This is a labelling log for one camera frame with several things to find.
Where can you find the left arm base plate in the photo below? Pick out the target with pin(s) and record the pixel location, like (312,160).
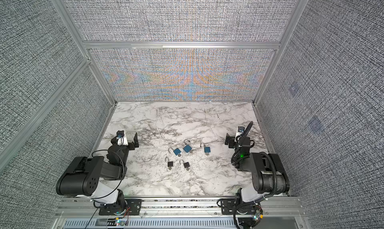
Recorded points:
(130,207)

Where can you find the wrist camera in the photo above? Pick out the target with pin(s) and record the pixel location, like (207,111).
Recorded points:
(240,131)
(121,138)

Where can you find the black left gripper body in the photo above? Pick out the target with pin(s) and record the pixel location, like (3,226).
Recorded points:
(131,141)

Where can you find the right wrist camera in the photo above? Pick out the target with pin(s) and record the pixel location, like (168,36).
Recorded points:
(240,131)

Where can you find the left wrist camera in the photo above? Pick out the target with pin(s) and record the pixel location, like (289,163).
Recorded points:
(121,138)

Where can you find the aluminium front rail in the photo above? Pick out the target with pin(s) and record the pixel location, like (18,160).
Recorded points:
(148,212)

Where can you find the black padlock left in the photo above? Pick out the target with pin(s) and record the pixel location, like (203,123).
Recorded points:
(170,164)

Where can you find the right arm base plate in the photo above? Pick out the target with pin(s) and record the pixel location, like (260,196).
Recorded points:
(237,206)

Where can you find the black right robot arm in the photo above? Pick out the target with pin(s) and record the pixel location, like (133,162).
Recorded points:
(267,172)

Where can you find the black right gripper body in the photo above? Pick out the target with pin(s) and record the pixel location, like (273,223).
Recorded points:
(230,140)

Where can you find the black padlock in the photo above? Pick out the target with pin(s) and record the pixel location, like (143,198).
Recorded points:
(170,164)
(186,165)

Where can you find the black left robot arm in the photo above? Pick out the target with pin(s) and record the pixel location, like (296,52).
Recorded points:
(82,177)

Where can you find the blue padlock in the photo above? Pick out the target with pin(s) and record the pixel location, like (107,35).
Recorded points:
(207,150)
(177,152)
(187,146)

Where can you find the black padlock right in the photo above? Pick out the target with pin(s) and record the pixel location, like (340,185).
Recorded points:
(186,165)

